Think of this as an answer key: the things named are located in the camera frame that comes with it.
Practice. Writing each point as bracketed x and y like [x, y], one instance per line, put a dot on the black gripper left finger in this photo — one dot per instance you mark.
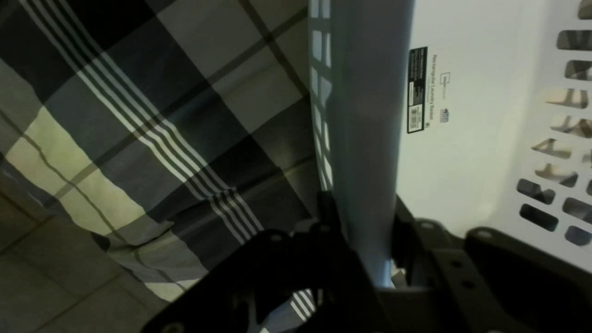
[326, 214]

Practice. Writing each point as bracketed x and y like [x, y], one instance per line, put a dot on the black barcode label sticker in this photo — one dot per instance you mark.
[417, 90]

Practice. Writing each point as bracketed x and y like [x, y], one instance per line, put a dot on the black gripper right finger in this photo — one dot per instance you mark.
[407, 229]

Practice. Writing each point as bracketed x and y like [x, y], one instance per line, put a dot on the white plastic laundry basket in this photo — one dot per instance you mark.
[468, 123]

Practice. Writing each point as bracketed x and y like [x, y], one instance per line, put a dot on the black white plaid blanket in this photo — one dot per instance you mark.
[154, 105]

